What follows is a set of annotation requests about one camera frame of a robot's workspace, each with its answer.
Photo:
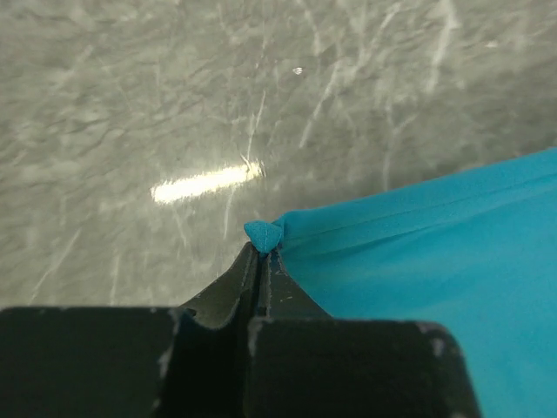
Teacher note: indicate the teal polo shirt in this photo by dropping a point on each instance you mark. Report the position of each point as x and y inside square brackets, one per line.
[474, 251]

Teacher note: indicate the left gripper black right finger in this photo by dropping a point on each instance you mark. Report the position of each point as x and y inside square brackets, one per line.
[305, 363]

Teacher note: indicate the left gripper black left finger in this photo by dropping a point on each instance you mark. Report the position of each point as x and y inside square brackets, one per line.
[129, 361]

